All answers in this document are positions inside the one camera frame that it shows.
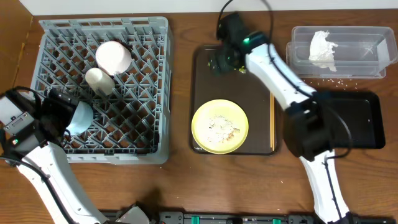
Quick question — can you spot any light blue bowl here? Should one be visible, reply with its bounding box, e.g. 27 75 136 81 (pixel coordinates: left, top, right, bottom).
67 101 94 136

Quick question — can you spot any yellow orange snack wrapper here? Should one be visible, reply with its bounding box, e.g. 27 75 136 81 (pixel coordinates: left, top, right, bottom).
208 62 246 74

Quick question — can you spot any white cup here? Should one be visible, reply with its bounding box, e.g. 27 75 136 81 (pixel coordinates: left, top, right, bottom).
85 68 115 96

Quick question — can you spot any pink bowl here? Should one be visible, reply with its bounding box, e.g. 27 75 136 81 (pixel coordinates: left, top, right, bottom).
95 41 132 76

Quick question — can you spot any white napkin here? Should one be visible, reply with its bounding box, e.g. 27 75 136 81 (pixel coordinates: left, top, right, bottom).
308 30 338 72

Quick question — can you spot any yellow plate with rice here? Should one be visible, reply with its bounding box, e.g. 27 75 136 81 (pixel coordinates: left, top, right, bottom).
191 99 249 154

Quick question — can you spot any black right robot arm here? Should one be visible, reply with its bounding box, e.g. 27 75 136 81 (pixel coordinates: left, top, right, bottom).
210 12 352 223

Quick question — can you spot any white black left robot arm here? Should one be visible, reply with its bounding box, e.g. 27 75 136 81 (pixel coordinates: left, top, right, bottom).
1 86 109 224

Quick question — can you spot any grey dishwasher rack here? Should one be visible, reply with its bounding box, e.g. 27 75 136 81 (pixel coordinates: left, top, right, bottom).
31 17 173 165

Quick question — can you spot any dark brown serving tray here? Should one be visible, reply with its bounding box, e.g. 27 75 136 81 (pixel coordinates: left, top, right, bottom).
190 45 282 156

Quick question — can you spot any clear plastic container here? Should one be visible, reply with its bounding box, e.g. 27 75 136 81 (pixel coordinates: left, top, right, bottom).
286 26 397 79

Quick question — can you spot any black plastic bin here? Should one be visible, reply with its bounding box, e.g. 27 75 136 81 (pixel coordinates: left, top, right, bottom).
320 91 386 149

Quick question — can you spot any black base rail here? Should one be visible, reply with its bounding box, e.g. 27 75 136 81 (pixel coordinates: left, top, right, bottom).
105 212 397 224

